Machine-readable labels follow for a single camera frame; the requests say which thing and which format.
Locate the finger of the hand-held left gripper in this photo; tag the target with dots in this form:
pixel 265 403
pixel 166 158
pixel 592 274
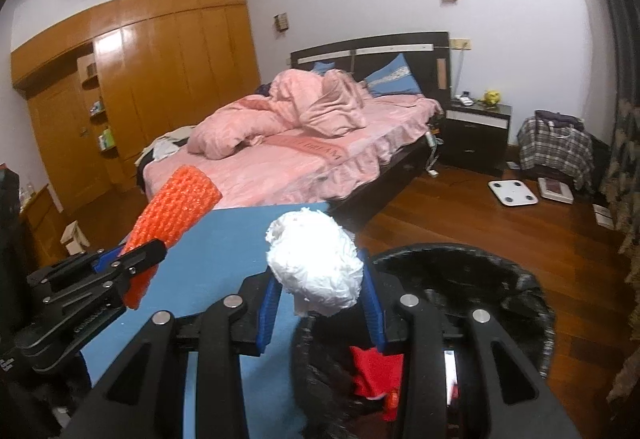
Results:
pixel 110 260
pixel 145 256

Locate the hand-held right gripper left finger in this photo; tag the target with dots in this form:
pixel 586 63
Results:
pixel 267 314

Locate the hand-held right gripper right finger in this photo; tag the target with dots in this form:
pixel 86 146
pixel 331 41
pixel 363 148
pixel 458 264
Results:
pixel 375 314

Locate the red cloth pile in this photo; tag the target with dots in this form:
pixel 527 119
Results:
pixel 375 371

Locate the white tissue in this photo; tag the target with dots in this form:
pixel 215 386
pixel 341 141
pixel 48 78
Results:
pixel 315 264

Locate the bin with black liner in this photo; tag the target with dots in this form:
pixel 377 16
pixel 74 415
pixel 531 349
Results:
pixel 475 274

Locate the small wooden stool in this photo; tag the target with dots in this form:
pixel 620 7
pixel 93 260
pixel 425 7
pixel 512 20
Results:
pixel 74 238

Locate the wooden dresser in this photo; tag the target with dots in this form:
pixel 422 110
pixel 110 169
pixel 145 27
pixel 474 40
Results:
pixel 42 224

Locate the dark upright object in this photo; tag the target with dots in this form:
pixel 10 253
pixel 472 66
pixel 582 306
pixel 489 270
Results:
pixel 9 219

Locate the black and white clothes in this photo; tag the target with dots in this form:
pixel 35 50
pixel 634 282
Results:
pixel 162 146

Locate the bed with pink sheet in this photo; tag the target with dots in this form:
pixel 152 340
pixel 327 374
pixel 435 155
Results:
pixel 300 169

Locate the white bathroom scale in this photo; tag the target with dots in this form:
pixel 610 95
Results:
pixel 512 192

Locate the wooden wardrobe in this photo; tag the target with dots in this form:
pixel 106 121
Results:
pixel 165 69

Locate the pink duvet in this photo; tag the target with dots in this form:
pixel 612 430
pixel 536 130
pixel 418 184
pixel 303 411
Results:
pixel 280 114

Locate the dark nightstand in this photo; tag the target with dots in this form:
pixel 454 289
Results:
pixel 477 139

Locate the white scale with brown panel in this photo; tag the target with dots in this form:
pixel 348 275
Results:
pixel 556 190

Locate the white phone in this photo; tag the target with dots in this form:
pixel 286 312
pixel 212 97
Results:
pixel 463 99

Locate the large blue pillow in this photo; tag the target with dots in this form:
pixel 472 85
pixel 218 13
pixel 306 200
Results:
pixel 395 76

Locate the plaid bag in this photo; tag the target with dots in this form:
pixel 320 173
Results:
pixel 555 149

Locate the yellow toy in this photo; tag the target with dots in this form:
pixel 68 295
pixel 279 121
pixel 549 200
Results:
pixel 492 97

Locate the white paper sheet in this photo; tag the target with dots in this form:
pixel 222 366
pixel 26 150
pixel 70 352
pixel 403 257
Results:
pixel 602 215

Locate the small blue pillow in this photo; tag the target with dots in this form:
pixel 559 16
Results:
pixel 322 66

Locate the brown patterned curtain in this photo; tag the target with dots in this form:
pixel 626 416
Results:
pixel 625 219

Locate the dark headboard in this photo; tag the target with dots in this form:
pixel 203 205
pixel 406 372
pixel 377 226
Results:
pixel 370 44

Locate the grey curtain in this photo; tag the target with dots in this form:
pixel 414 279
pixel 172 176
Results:
pixel 615 9

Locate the wall socket plate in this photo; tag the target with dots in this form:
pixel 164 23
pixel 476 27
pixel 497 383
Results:
pixel 461 44

